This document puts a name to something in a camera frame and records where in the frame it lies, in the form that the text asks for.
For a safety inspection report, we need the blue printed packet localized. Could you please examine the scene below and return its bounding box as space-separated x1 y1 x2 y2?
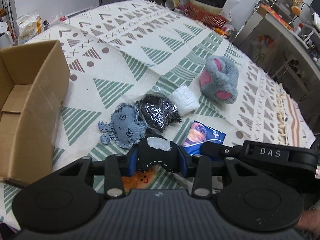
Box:
183 120 226 155

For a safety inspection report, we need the black felt patch toy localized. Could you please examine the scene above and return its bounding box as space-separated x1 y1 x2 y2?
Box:
137 136 180 173

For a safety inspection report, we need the grey pink plush toy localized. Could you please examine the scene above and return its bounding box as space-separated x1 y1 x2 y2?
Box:
200 55 239 104

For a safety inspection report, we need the person's right hand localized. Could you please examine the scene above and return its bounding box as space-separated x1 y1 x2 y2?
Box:
295 210 320 235

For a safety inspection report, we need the orange smiley plush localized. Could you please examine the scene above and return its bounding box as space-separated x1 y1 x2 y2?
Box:
121 167 157 193

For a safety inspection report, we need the blue denim octopus toy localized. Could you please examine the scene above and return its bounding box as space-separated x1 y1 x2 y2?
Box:
98 102 148 149

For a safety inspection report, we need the patterned cream green blanket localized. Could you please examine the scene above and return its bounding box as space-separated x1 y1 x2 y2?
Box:
1 0 315 228

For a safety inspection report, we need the cardboard box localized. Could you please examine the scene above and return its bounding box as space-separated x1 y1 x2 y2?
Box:
1 40 70 187

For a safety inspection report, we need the metal shelf table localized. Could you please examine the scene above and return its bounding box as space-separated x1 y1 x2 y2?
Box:
233 6 319 102

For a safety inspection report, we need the red plastic basket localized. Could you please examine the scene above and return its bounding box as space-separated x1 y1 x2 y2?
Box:
185 3 228 28

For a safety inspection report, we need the black cream round pot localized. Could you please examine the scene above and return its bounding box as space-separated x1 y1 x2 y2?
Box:
190 0 227 15

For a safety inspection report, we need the yellow white food bag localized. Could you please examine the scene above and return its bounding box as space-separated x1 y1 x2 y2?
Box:
16 11 43 45

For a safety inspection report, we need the white kettle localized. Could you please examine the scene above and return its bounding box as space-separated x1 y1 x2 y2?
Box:
0 22 14 49

